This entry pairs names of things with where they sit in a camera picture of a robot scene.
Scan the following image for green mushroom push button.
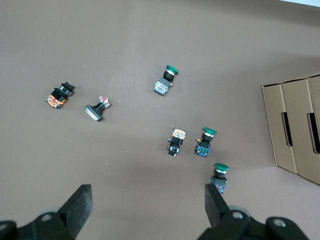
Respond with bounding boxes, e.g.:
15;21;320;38
152;64;181;97
209;163;231;195
193;126;218;159

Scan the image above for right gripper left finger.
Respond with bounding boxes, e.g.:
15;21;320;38
0;184;94;240

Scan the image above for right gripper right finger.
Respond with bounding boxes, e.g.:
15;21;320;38
197;183;311;240

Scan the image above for black square button red terminals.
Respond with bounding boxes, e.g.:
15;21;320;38
84;95;112;123

